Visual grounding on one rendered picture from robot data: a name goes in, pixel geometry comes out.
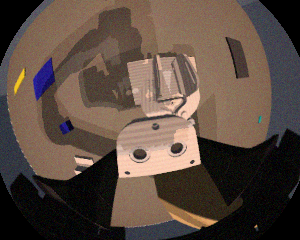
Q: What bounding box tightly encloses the yellow flat bar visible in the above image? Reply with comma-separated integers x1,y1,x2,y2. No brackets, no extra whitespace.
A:
14,67,26,95

